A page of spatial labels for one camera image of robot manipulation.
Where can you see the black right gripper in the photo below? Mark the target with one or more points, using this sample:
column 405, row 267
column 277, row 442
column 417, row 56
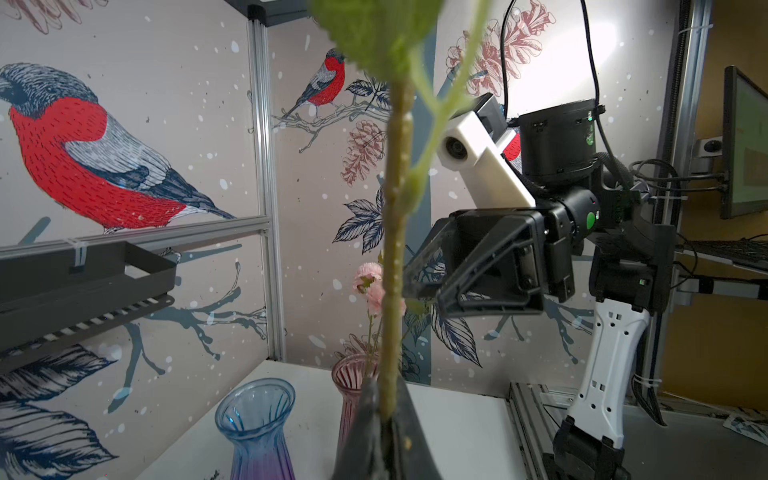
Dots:
column 492, row 261

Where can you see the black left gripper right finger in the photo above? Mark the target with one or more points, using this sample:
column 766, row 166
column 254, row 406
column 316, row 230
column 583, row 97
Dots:
column 411, row 458

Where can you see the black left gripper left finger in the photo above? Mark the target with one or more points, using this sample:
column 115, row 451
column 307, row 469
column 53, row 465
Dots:
column 361, row 456

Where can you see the mauve glass vase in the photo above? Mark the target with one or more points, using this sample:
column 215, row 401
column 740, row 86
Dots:
column 349, row 375

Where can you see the pink carnation stem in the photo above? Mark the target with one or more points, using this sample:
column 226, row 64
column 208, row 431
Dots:
column 368, row 284

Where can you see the white rose stem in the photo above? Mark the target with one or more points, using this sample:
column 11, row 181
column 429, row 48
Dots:
column 384, row 38

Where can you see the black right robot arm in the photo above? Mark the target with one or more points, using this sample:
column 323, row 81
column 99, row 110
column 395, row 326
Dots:
column 541, row 189

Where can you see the blue purple glass vase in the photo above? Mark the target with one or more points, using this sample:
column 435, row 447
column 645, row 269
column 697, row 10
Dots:
column 252, row 418

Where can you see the computer monitor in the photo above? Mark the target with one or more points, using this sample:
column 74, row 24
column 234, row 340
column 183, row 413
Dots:
column 744, row 151

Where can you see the aluminium rail base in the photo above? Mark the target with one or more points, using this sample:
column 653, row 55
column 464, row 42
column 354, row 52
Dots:
column 695, row 441

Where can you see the black hanging wire basket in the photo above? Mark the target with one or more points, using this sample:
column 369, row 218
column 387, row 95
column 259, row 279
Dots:
column 51, row 301

